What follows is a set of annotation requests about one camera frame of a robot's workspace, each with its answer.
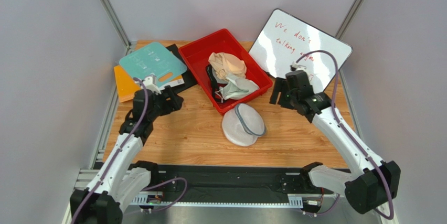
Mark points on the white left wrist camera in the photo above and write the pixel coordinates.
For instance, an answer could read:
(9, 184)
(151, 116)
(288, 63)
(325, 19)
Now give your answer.
(149, 83)

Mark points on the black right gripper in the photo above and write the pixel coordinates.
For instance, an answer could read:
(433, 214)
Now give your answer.
(284, 88)

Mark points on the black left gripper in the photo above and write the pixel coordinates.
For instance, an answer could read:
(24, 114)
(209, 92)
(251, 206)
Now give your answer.
(174, 104)

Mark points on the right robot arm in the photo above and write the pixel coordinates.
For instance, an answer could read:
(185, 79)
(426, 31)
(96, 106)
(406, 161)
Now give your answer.
(370, 181)

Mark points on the orange folder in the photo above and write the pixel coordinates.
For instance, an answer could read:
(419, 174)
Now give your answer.
(126, 86)

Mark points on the black folder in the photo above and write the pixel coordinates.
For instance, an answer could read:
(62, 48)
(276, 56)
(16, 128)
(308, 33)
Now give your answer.
(188, 78)

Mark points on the white bra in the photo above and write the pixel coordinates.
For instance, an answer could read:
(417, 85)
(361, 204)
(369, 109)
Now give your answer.
(236, 89)

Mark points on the white mesh laundry bag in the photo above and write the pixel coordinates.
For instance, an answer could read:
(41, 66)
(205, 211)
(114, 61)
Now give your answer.
(243, 125)

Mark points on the grey black bra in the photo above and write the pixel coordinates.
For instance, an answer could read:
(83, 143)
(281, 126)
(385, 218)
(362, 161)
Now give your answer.
(215, 87)

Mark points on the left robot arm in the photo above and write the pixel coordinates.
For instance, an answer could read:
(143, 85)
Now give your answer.
(106, 198)

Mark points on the red plastic tray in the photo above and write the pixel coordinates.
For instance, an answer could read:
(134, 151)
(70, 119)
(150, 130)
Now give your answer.
(195, 55)

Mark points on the white whiteboard with writing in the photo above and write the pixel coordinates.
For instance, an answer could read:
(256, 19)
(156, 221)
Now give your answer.
(285, 39)

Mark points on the teal cutting board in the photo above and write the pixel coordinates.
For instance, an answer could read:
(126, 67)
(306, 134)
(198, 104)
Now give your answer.
(153, 60)

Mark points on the beige bra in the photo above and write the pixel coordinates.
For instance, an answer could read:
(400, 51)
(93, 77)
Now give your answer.
(225, 64)

